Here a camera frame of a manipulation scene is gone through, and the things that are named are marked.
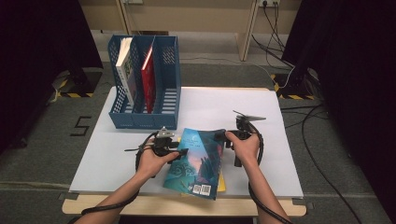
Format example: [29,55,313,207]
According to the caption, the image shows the blue illustrated book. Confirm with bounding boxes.
[163,127,227,201]

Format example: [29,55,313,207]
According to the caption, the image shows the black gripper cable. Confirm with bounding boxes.
[81,132,160,217]
[247,122,293,224]

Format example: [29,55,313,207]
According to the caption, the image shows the person's right hand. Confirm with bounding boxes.
[224,130,261,167]

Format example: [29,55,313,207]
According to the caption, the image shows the wooden table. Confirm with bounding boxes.
[62,86,307,217]

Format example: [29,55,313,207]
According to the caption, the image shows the black floor cables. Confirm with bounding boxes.
[279,104,363,224]

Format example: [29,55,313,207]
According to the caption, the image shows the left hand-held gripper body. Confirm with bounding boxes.
[151,126,180,158]

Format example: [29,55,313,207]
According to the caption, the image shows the beige wooden desk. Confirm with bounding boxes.
[78,0,302,63]

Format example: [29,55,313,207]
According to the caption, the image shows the white picture-grid book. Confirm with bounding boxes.
[115,36,138,106]

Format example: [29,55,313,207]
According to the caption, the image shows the white floor cable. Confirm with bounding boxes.
[180,56,295,90]

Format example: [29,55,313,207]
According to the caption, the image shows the red book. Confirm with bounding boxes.
[140,43,157,115]

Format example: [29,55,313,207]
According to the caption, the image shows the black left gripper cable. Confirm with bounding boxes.
[81,132,160,217]

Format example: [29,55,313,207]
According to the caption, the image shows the blue plastic file rack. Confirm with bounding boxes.
[106,34,182,131]

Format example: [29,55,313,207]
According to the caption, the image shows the black socket cables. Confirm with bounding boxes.
[251,3,295,68]

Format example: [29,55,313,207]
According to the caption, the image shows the person's left hand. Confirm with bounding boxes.
[136,139,180,180]

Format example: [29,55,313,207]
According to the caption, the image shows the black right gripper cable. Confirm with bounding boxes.
[247,122,293,224]

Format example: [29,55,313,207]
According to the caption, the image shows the black striped stand base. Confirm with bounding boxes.
[50,67,104,99]
[270,68,325,101]

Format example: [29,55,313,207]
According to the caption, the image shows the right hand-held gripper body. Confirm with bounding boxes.
[232,110,267,168]

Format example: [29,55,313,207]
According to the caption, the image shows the yellow book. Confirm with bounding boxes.
[177,135,227,198]

